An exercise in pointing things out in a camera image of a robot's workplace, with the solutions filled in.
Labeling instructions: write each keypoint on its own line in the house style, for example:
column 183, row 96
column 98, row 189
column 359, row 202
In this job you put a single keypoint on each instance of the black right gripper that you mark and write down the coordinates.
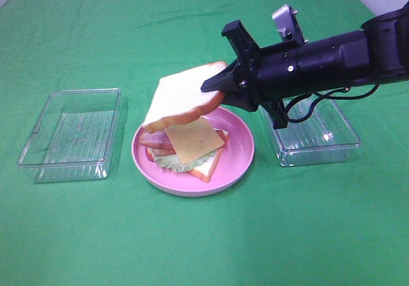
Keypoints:
column 255, row 78

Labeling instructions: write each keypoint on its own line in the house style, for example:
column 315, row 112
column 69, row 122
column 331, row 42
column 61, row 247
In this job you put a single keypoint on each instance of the bacon strip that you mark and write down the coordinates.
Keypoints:
column 157, row 139
column 224, row 135

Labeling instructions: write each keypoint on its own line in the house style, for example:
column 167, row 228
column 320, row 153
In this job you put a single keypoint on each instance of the bread slice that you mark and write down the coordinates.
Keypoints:
column 205, row 177
column 178, row 98

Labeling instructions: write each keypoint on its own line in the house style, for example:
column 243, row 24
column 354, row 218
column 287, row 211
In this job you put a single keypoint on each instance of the yellow cheese slice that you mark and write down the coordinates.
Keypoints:
column 193, row 140

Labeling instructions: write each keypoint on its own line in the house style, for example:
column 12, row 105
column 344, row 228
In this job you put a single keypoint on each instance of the green lettuce leaf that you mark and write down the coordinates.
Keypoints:
column 172, row 162

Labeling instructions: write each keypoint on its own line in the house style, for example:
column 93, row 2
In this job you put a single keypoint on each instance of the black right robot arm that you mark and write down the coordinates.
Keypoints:
column 374, row 55

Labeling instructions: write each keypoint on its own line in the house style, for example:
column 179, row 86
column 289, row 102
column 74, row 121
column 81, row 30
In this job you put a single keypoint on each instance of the pink round plate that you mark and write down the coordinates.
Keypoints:
column 234, row 161

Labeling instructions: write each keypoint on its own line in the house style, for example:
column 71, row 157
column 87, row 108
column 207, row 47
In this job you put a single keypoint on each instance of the right clear plastic tray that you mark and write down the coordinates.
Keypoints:
column 326, row 137

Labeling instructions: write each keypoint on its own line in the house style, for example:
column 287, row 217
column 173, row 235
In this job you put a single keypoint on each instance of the clear plastic tray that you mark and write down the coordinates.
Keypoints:
column 74, row 137
column 326, row 137

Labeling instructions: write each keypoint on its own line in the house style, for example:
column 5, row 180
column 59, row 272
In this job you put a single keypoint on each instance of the left clear plastic tray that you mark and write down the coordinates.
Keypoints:
column 74, row 137

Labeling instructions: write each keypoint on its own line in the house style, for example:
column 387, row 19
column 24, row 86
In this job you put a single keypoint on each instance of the green tablecloth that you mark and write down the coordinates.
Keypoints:
column 333, row 224

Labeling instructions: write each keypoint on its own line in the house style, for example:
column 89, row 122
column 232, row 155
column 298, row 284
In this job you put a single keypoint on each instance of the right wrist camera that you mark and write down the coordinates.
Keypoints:
column 287, row 25

